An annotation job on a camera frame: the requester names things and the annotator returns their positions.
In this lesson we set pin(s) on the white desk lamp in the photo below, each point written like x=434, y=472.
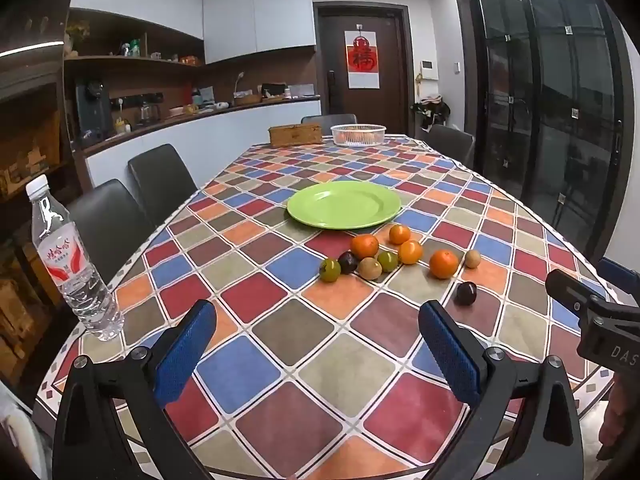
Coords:
x=238, y=84

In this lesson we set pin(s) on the dark glass sliding door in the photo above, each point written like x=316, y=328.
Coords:
x=550, y=110

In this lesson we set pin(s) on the woven wooden box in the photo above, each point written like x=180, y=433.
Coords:
x=295, y=135

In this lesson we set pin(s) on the dark grey chair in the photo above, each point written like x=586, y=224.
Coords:
x=107, y=225
x=160, y=175
x=450, y=142
x=325, y=119

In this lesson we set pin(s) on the red and white wall calendar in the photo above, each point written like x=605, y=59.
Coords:
x=361, y=57

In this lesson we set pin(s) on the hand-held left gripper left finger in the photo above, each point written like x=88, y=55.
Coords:
x=185, y=355

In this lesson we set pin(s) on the white wall cabinets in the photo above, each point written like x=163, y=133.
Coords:
x=240, y=10

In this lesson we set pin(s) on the green plum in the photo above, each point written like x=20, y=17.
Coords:
x=387, y=261
x=330, y=270

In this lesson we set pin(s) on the pile of dark clothes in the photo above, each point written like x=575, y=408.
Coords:
x=431, y=110

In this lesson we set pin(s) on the person's right hand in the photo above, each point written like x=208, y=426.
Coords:
x=617, y=420

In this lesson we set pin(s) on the glass kettle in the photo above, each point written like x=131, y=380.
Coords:
x=146, y=112

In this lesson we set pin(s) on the white counter cabinet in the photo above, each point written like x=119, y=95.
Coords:
x=225, y=132

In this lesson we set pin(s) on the white plastic basket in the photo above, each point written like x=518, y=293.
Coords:
x=358, y=135

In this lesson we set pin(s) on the large speckled orange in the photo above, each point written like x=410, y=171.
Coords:
x=364, y=246

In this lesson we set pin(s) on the brown kiwi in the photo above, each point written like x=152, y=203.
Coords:
x=472, y=259
x=370, y=268

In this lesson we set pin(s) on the green plate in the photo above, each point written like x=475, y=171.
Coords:
x=344, y=205

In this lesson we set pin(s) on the white intercom panel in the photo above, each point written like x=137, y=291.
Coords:
x=427, y=70

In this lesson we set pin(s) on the clear plastic water bottle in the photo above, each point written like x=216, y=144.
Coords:
x=70, y=265

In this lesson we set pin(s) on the dark purple plum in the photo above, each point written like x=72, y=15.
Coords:
x=466, y=293
x=347, y=261

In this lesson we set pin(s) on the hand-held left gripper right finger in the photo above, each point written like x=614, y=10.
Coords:
x=450, y=355

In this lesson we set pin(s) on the small orange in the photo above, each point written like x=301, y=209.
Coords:
x=410, y=252
x=399, y=234

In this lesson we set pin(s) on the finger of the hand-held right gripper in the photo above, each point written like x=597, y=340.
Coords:
x=570, y=290
x=622, y=277

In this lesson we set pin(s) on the wicker basket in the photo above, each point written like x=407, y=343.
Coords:
x=247, y=99

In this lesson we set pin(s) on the brown door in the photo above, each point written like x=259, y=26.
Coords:
x=395, y=70

